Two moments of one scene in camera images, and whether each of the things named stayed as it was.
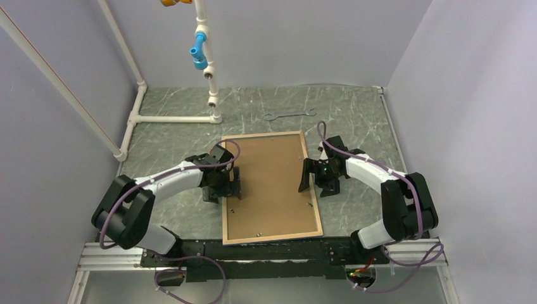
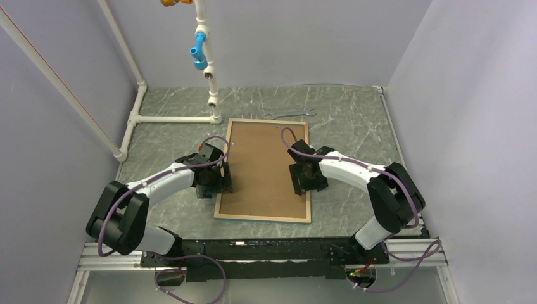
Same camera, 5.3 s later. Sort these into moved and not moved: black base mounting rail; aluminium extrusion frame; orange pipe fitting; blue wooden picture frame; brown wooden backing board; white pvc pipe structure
Moved: brown wooden backing board; blue wooden picture frame
Not moved: white pvc pipe structure; black base mounting rail; orange pipe fitting; aluminium extrusion frame
